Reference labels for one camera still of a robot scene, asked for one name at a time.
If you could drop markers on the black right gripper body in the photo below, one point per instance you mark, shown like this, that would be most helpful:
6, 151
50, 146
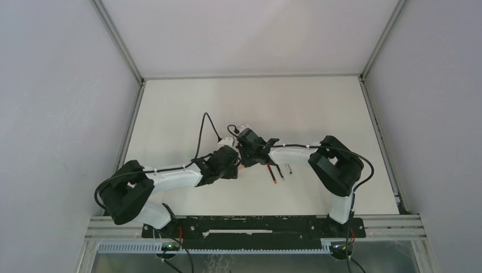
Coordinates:
248, 156

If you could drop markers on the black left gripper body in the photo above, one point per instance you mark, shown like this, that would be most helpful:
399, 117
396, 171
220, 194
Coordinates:
229, 173

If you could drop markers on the red pen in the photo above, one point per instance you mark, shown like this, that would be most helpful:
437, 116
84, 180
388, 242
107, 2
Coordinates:
271, 174

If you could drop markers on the black pen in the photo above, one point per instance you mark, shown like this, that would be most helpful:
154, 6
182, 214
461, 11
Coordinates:
280, 172

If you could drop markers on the white green-tipped pen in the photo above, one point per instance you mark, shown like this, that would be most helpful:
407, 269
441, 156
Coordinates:
289, 169

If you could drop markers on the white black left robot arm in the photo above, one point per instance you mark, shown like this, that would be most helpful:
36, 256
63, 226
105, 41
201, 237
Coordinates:
126, 194

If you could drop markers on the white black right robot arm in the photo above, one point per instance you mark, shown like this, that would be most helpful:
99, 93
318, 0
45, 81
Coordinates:
338, 168

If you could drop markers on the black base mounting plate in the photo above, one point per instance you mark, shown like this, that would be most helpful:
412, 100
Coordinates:
271, 233

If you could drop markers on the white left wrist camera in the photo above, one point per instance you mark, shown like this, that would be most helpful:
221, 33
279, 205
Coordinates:
227, 141

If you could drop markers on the aluminium frame rail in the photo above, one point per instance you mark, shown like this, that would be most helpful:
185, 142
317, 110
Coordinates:
375, 119

